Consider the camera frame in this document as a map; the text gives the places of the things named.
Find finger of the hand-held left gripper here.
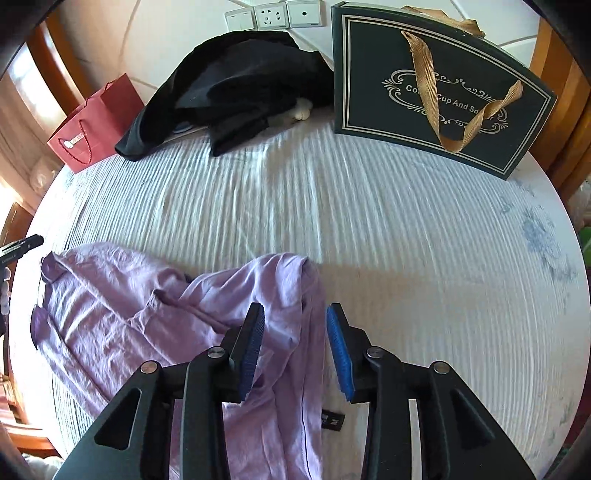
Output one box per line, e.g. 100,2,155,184
0,234,44,266

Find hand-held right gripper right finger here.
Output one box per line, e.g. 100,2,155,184
325,303,539,480

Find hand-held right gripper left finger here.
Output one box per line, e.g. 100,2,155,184
52,302,266,480

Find purple shirt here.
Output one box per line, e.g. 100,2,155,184
30,241,345,480

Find black clothes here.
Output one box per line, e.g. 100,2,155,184
115,30,335,161

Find wooden nightstand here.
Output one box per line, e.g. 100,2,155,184
0,202,34,243

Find red paper bag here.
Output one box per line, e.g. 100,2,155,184
46,74,146,174

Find small white cloth item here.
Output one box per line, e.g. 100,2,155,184
270,97,312,127

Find white padded headboard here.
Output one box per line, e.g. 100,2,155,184
60,0,541,116

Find dark green gift bag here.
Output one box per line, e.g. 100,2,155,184
330,1,558,181

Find white double wall switch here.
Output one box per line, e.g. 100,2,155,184
224,8,257,32

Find white wall socket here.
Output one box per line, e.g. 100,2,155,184
253,2,291,31

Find wooden headboard frame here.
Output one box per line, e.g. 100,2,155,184
28,14,591,185

